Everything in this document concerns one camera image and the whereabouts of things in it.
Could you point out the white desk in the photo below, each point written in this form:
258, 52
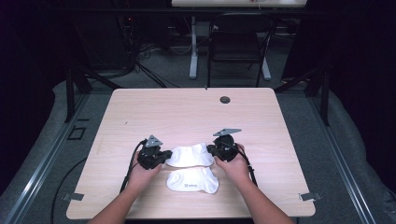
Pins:
193, 62

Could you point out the white ankle sock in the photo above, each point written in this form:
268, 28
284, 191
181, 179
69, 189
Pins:
193, 182
190, 155

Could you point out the grey metal table bracket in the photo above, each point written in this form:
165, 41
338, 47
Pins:
74, 196
309, 196

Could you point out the dark equipment rack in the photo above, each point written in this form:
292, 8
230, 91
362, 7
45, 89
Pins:
126, 40

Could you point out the black folding chair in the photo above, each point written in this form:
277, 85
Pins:
235, 43

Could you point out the black curtain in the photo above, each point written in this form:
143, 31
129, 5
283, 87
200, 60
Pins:
28, 62
361, 62

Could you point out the black frame stand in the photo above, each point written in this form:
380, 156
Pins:
70, 93
325, 99

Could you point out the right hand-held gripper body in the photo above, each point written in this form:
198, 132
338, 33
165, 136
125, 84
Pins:
225, 149

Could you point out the person's right hand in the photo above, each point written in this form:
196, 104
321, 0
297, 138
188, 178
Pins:
236, 169

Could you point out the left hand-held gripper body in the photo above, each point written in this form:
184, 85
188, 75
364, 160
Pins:
149, 157

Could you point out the aluminium floor rail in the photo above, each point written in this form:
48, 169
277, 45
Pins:
43, 168
342, 168

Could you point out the person's left hand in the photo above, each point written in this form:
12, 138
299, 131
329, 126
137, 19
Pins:
140, 175

